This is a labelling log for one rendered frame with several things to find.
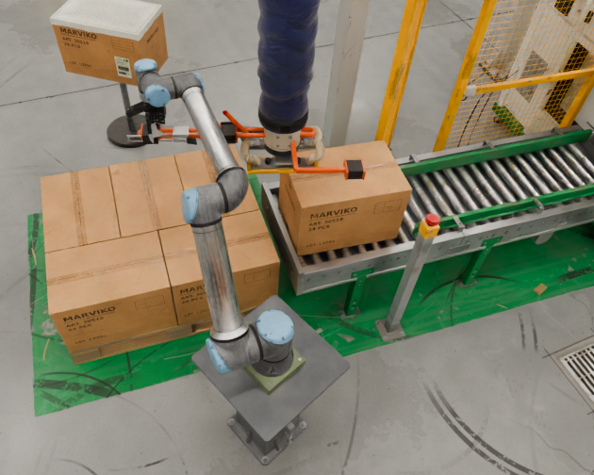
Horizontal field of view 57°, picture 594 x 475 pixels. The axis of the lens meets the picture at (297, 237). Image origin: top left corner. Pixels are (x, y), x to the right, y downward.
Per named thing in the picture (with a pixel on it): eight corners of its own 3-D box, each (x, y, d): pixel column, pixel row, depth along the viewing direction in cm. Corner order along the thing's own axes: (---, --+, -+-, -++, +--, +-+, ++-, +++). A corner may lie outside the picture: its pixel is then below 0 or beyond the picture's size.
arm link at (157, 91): (174, 86, 212) (166, 68, 219) (145, 90, 208) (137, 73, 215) (176, 106, 219) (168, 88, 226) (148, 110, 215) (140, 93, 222)
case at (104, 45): (65, 72, 381) (49, 17, 350) (92, 41, 406) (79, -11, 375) (146, 88, 375) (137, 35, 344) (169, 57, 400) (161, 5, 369)
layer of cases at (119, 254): (236, 187, 386) (234, 144, 355) (277, 301, 328) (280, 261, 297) (57, 221, 356) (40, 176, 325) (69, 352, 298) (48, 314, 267)
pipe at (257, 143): (313, 130, 270) (314, 121, 266) (319, 164, 255) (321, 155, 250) (245, 130, 267) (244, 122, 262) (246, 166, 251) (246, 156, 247)
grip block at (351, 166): (360, 167, 245) (362, 158, 241) (364, 180, 240) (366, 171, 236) (342, 167, 244) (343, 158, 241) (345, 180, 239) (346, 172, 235)
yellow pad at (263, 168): (317, 158, 262) (318, 151, 259) (319, 172, 256) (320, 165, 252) (246, 159, 259) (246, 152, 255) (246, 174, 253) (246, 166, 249)
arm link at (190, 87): (260, 191, 191) (197, 63, 220) (227, 201, 187) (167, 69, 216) (257, 210, 201) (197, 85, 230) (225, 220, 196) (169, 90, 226)
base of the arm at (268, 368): (303, 357, 234) (305, 346, 227) (271, 385, 224) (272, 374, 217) (272, 329, 242) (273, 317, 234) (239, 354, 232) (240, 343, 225)
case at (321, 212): (371, 189, 336) (384, 139, 306) (396, 237, 312) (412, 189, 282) (278, 204, 323) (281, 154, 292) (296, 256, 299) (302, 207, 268)
